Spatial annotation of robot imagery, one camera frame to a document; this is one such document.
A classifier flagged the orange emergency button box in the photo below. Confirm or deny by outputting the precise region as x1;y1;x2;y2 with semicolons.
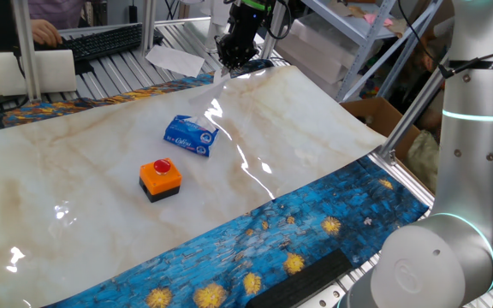
139;157;183;204

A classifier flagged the person in purple shirt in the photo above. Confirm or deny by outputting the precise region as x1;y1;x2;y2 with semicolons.
27;0;85;31

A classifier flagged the white foam box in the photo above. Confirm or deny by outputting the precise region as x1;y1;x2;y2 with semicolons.
274;26;350;86
288;12;385;59

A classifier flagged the grey metal shelf rack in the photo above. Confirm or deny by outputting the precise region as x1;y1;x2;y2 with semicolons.
301;0;444;104

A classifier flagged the aluminium frame post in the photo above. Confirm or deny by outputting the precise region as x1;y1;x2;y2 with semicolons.
10;0;42;103
140;0;157;59

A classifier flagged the white paper sheet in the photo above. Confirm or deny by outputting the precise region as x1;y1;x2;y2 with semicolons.
145;44;205;79

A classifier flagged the colourful toy pile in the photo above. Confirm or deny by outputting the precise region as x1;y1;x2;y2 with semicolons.
359;84;380;100

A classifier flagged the white paper napkin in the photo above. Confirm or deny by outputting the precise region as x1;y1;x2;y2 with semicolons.
186;68;233;129
174;113;221;134

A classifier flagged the glossy marble pattern sheet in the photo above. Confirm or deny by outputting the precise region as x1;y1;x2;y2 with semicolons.
0;64;388;308

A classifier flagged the beige cloth bag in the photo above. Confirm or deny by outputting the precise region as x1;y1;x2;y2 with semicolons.
407;130;441;193

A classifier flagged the pink paper scrap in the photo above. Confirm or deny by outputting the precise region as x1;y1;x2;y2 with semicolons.
363;11;395;27

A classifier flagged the black computer keyboard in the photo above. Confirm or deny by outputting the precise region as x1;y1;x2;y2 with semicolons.
34;23;165;62

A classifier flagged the typing person's hand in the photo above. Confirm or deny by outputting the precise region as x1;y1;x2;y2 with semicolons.
30;19;63;48

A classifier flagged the black foam block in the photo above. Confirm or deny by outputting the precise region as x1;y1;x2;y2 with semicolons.
245;248;353;308

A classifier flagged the blue tissue pack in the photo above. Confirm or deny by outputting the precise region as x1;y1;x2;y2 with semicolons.
163;114;222;158

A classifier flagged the brown cardboard box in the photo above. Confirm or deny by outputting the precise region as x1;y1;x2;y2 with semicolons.
340;97;423;166

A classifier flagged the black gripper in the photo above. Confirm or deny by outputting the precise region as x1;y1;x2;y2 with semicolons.
214;2;270;74

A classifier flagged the starry night print cloth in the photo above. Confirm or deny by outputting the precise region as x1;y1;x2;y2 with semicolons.
0;59;430;308

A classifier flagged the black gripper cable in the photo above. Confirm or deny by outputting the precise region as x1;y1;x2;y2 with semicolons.
263;0;493;308

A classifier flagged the white flat box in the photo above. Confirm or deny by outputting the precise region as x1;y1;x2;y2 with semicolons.
0;49;78;98

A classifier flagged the aluminium frame strut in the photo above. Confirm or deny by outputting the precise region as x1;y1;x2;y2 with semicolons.
377;68;447;162

